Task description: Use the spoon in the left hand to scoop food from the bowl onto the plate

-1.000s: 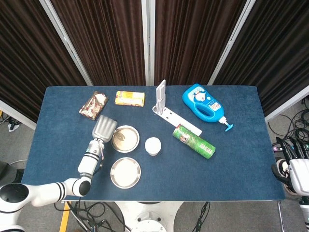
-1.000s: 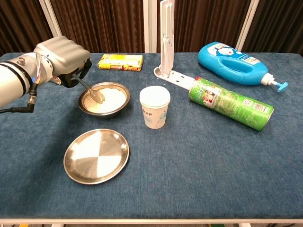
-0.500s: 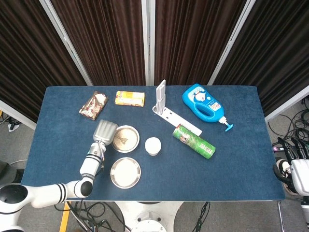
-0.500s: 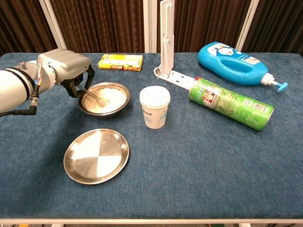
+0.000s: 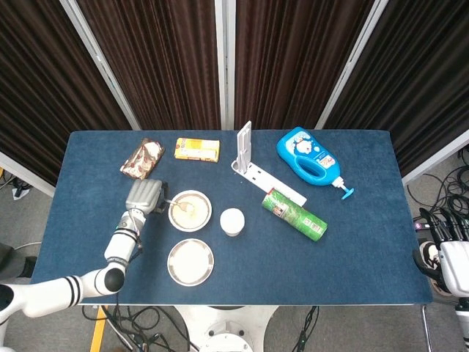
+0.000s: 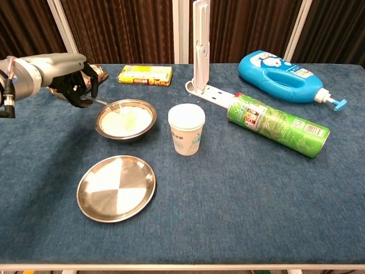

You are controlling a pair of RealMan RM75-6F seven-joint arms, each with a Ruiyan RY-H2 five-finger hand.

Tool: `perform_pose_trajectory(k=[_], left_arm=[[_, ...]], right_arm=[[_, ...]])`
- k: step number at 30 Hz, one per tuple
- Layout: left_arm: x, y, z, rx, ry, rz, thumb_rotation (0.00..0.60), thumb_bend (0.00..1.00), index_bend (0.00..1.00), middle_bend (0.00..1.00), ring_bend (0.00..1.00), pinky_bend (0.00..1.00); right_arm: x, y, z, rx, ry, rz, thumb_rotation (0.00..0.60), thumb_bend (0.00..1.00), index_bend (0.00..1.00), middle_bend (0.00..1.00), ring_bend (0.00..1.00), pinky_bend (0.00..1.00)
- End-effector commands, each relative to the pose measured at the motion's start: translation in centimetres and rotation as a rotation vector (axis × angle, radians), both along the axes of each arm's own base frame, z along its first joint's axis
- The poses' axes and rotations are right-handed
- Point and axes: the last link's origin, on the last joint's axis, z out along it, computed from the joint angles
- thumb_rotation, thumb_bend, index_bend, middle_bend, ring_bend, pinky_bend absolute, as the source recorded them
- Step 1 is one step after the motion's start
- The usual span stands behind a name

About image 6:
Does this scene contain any white folding plastic rack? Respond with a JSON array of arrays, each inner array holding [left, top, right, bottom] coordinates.
[[184, 0, 237, 108]]

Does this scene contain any blue pump detergent bottle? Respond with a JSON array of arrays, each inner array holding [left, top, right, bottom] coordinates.
[[238, 50, 348, 112]]

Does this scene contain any white table frame edge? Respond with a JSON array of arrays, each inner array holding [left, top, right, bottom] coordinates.
[[0, 264, 365, 274]]

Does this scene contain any blue table cloth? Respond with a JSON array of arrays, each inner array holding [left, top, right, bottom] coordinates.
[[0, 63, 365, 265]]

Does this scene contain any white vertical frame post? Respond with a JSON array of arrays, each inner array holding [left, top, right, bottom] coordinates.
[[172, 0, 190, 65]]

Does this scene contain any gold foil snack packet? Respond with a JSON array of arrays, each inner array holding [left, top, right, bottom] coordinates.
[[47, 63, 110, 99]]

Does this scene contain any stainless steel bowl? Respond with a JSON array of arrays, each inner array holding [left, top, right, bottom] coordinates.
[[95, 98, 158, 144]]

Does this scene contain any brown curtain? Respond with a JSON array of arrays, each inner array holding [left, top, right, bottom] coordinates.
[[0, 0, 365, 69]]

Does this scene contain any white slanted frame post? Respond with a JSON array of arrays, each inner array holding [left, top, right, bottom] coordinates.
[[284, 0, 313, 62], [47, 0, 82, 57]]

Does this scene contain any clear plastic spoon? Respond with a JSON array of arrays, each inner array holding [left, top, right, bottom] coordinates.
[[80, 95, 125, 115]]

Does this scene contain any green chip can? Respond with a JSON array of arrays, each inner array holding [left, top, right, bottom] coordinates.
[[226, 91, 331, 159]]

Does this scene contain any stainless steel plate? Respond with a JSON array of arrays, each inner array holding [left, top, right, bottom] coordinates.
[[76, 155, 157, 224]]

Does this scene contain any white paper cup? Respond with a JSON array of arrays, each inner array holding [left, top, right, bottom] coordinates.
[[167, 104, 206, 156]]

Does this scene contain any yellow cardboard box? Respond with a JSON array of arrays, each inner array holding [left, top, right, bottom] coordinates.
[[117, 65, 173, 87]]

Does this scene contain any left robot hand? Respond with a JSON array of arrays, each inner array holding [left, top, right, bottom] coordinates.
[[35, 53, 99, 108]]

